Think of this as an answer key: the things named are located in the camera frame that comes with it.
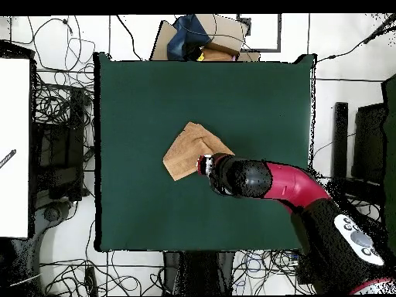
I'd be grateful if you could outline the tan terry towel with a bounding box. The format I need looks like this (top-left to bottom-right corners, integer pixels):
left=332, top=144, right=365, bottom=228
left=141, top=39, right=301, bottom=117
left=162, top=121, right=236, bottom=183

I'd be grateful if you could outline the black flat monitor panel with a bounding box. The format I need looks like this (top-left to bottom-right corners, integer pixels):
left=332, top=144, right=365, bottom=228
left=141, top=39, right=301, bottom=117
left=351, top=102, right=388, bottom=185

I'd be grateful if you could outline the white flat panel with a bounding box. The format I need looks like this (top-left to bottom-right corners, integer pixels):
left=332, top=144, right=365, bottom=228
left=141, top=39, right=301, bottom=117
left=0, top=57, right=31, bottom=239

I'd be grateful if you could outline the dark green table cloth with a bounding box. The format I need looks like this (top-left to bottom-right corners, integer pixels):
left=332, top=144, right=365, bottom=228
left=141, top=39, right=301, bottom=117
left=93, top=51, right=318, bottom=253

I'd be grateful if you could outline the orange-brown folded cloth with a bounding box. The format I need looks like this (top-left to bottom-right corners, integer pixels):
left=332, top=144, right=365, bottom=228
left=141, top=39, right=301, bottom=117
left=200, top=46, right=240, bottom=62

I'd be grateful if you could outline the dark blue garment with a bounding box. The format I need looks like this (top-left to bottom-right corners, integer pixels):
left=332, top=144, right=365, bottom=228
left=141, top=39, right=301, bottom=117
left=166, top=14, right=213, bottom=62

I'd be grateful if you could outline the brown cardboard box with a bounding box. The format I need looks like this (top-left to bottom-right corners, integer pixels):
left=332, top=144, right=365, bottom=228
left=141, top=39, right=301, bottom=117
left=149, top=13, right=261, bottom=62

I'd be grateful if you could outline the black upright bar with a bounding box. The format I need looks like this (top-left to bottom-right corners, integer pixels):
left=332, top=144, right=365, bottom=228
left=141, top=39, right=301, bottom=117
left=332, top=101, right=350, bottom=181

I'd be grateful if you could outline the black equipment box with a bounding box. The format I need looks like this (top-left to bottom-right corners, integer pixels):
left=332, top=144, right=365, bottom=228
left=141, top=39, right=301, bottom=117
left=30, top=86, right=94, bottom=203

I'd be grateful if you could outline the black round stand base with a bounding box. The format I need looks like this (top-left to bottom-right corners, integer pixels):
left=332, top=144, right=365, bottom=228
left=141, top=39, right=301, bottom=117
left=33, top=200, right=77, bottom=236

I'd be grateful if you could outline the black power strip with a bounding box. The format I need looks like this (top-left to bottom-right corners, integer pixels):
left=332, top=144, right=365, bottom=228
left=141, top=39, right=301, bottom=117
left=84, top=266, right=99, bottom=297

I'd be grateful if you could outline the black threaded rod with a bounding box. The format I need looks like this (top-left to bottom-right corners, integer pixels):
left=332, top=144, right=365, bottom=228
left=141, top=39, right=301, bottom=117
left=0, top=148, right=17, bottom=169

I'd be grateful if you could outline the dark green cloth drape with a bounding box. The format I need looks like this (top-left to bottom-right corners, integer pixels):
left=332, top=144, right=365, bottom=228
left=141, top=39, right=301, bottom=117
left=381, top=73, right=396, bottom=248

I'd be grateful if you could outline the black rectangular frame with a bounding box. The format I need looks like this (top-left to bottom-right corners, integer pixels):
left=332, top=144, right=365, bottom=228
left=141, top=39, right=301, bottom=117
left=236, top=13, right=282, bottom=53

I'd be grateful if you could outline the black looped cable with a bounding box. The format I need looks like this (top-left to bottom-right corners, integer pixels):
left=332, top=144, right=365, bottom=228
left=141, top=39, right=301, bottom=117
left=26, top=15, right=97, bottom=73

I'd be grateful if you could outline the black cable with thick plug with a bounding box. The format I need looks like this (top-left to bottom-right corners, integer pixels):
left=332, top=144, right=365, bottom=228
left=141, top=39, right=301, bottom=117
left=315, top=13, right=396, bottom=63

